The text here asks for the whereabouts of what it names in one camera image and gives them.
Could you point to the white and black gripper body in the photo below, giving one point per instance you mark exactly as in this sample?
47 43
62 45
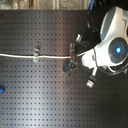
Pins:
88 60

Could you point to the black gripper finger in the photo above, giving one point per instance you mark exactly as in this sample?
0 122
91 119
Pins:
70 67

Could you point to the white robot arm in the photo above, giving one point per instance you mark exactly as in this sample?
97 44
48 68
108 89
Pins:
113 48

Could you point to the right metal cable clip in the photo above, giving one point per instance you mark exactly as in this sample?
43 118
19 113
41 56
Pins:
72 51

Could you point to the metal cable clip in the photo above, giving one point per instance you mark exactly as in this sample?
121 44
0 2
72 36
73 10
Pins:
36 52
72 51

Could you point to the left metal cable clip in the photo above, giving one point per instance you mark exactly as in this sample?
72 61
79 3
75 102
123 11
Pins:
36 52

